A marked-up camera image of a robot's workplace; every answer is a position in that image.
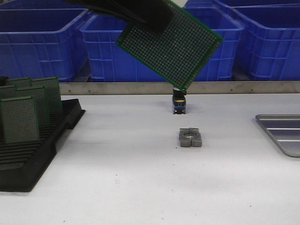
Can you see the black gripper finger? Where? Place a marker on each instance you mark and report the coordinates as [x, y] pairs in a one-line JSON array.
[[154, 15]]

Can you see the green perforated circuit board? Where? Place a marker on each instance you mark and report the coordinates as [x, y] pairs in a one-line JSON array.
[[179, 53]]

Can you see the green board rear right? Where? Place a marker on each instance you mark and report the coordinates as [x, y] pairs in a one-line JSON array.
[[52, 88]]

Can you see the green board middle rack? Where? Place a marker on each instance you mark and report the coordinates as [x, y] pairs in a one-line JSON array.
[[41, 102]]

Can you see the green board rack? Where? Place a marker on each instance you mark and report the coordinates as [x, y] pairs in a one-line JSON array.
[[41, 102], [18, 120]]

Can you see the green board rear left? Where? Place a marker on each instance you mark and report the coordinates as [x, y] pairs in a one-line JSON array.
[[19, 82]]

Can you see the green board far left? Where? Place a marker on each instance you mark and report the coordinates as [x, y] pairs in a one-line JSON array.
[[8, 91]]

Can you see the silver metal tray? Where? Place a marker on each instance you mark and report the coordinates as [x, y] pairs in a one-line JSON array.
[[284, 131]]

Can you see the green board front rack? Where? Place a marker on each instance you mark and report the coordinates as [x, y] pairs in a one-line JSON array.
[[18, 120]]

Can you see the black slotted board rack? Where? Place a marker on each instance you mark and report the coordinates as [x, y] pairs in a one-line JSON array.
[[23, 164]]

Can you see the blue crate behind right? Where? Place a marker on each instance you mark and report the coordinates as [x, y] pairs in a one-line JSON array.
[[238, 3]]

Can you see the blue plastic crate centre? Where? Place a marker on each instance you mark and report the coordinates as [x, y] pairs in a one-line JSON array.
[[109, 63]]

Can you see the blue plastic crate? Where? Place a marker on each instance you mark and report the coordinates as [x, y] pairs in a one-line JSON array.
[[40, 43], [109, 63], [269, 48]]

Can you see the red emergency stop button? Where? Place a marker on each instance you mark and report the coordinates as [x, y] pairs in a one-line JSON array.
[[178, 101]]

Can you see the blue plastic crate left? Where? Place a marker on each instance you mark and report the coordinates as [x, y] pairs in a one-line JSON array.
[[40, 43]]

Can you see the blue plastic crate right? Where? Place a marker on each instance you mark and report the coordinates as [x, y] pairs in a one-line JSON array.
[[269, 48]]

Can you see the grey metal clamp block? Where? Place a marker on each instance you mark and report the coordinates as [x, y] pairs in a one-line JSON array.
[[190, 137]]

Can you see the steel table edge rail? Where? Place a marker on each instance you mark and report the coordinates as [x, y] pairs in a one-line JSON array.
[[165, 88]]

